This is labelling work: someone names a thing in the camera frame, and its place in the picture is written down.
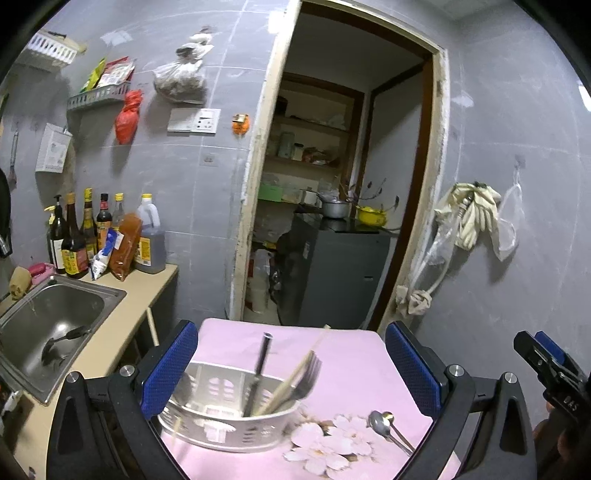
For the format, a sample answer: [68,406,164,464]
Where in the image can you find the gold spoon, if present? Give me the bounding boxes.
[382,411,415,452]

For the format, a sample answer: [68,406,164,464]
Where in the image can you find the steel spoon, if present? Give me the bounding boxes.
[368,410,415,456]

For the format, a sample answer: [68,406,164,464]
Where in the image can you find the wooden chopstick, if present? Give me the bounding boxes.
[254,324,331,416]
[256,363,304,416]

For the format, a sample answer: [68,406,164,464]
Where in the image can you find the steel table knife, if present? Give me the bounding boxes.
[254,350,315,416]

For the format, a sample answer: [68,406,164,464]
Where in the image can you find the steel knife black handle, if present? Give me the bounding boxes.
[242,332,273,417]

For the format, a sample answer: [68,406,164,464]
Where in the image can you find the steel fork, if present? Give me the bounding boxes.
[273,352,322,412]

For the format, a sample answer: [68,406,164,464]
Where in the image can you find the person's right hand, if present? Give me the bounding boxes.
[533,402,590,480]

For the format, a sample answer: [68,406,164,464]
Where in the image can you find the beige countertop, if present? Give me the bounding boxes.
[4,265,177,479]

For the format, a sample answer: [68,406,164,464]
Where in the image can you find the stainless steel sink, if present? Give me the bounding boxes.
[1,276,126,405]

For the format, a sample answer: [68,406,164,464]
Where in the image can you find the white utensil basket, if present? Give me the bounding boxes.
[158,362,300,453]

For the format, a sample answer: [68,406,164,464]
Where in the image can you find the clear plastic bag on hook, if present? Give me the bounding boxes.
[492,168,525,262]

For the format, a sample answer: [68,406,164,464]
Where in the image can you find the pink soap dish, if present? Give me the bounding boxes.
[28,262,55,286]

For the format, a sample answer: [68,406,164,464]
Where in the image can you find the yellow sponge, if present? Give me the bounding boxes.
[9,266,32,301]

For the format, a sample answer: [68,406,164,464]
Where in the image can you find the orange spice packet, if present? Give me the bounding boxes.
[109,213,142,281]

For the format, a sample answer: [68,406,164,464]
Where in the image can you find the pink floral tablecloth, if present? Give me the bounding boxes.
[162,319,432,479]

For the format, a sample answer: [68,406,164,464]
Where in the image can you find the cream rubber gloves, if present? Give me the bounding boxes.
[435,182,501,251]

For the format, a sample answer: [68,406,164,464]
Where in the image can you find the soy sauce bottle brown cap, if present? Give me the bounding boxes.
[62,192,88,279]

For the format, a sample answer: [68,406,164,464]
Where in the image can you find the large vinegar jug yellow cap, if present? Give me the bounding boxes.
[134,193,166,274]

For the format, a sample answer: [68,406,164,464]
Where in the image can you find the white blue salt bag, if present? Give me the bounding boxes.
[90,228,123,281]

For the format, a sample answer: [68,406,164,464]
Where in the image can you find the olive oil bottle yellow cap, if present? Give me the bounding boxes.
[82,188,98,262]

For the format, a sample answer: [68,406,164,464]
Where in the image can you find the dark wine bottle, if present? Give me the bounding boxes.
[50,195,67,274]

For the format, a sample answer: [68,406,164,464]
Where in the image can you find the dark sauce bottle red cap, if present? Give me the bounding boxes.
[96,193,112,249]

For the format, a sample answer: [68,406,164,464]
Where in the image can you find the clear bottle yellow cap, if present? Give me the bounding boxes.
[111,192,125,231]

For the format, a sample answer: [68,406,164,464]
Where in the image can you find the yellow bowl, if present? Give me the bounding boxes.
[356,206,388,228]

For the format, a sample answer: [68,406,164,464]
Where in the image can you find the dark grey cabinet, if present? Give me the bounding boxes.
[276,213,396,330]

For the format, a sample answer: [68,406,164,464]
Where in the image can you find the aluminium pot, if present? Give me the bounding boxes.
[322,199,351,219]

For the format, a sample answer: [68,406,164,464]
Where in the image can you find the red plastic bag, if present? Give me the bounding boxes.
[114,89,143,145]

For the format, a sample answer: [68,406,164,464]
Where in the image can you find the clear bag of dried goods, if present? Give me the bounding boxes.
[153,60,207,105]

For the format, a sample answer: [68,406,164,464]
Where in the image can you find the white rag on hose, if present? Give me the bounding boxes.
[394,285,432,318]

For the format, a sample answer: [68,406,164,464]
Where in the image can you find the white box on wall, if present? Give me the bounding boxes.
[35,123,72,174]

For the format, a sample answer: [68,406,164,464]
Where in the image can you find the white wall socket panel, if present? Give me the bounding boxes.
[167,108,221,135]

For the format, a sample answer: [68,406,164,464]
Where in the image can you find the orange wall hook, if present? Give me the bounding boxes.
[231,113,250,136]

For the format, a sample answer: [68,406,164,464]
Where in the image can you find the grey wall shelf basket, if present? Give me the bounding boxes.
[67,81,130,111]

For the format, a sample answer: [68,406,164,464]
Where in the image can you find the white wall basket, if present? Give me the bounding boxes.
[23,31,79,69]

